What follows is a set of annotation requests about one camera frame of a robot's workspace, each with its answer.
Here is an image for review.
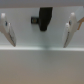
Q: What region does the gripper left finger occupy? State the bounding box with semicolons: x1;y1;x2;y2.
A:
0;12;17;48

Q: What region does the white sliding door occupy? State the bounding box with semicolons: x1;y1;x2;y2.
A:
0;6;84;51

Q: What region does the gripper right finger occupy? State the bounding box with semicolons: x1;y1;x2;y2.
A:
62;12;84;49

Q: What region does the white cabinet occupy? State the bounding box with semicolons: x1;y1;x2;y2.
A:
0;0;84;84

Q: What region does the black door handle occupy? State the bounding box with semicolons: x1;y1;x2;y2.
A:
31;7;53;32

